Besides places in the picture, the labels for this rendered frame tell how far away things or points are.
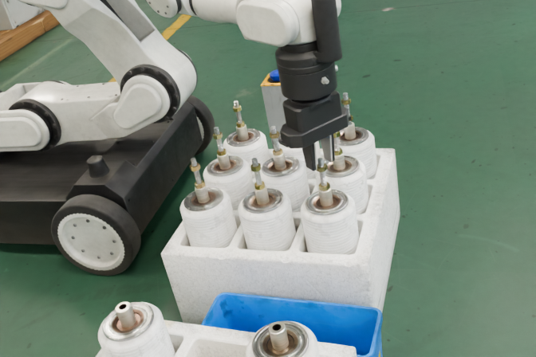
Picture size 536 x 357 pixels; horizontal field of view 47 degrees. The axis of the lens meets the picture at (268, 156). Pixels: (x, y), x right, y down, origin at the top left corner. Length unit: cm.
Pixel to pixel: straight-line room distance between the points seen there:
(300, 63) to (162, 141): 73
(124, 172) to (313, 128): 60
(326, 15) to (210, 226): 46
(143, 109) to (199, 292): 45
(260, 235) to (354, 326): 22
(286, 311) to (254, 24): 50
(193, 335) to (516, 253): 69
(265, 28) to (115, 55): 60
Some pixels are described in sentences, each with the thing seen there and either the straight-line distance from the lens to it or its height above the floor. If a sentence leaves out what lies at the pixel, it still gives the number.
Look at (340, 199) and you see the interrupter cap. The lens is 107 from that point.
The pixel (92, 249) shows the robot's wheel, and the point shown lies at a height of 7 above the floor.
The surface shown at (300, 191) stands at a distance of 119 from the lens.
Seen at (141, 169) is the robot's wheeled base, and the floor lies 18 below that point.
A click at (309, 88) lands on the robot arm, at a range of 92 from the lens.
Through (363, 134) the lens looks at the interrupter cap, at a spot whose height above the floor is 25.
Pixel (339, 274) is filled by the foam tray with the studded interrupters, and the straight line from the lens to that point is 107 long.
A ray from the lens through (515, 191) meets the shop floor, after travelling 153.
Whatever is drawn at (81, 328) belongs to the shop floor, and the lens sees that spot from 137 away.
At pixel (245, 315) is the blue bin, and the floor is 7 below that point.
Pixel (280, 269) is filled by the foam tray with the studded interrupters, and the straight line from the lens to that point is 109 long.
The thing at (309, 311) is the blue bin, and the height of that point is 10.
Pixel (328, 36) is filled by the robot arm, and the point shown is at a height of 57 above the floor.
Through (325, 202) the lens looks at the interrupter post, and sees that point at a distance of 106.
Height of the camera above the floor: 85
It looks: 29 degrees down
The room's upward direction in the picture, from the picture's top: 11 degrees counter-clockwise
